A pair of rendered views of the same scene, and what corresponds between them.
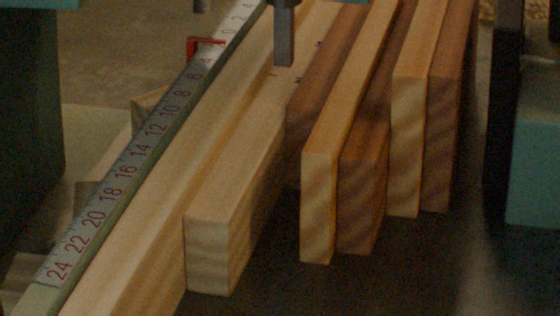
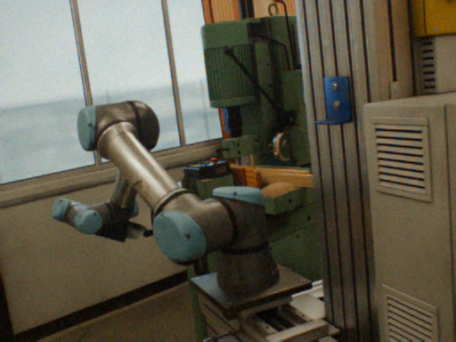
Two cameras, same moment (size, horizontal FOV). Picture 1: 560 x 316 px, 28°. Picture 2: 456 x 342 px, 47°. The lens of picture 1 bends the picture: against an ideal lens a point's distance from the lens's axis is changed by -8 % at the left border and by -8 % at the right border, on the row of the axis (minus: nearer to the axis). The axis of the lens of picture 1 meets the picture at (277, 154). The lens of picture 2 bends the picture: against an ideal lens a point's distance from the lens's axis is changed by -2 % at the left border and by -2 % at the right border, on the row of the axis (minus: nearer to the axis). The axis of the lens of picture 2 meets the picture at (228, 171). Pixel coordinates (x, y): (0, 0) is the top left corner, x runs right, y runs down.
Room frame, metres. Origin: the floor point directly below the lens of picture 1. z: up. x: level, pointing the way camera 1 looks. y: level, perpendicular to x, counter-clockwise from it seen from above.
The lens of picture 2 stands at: (1.70, -1.73, 1.30)
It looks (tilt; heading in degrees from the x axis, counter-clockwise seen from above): 10 degrees down; 125
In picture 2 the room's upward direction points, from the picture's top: 7 degrees counter-clockwise
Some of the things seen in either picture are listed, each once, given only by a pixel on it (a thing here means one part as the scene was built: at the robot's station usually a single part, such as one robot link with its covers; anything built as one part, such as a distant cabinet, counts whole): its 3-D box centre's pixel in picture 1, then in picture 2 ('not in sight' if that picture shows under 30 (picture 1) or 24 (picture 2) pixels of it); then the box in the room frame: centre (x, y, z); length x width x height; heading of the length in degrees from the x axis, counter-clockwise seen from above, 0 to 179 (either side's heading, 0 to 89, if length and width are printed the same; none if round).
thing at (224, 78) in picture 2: not in sight; (227, 65); (0.57, 0.00, 1.35); 0.18 x 0.18 x 0.31
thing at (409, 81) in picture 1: (430, 65); (235, 175); (0.60, -0.08, 0.94); 0.20 x 0.02 x 0.08; 166
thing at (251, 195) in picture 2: not in sight; (238, 214); (1.02, -0.72, 0.98); 0.13 x 0.12 x 0.14; 73
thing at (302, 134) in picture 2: not in sight; (299, 142); (0.77, 0.14, 1.02); 0.09 x 0.07 x 0.12; 166
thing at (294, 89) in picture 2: not in sight; (298, 89); (0.77, 0.17, 1.23); 0.09 x 0.08 x 0.15; 76
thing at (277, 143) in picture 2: not in sight; (284, 145); (0.72, 0.09, 1.02); 0.12 x 0.03 x 0.12; 76
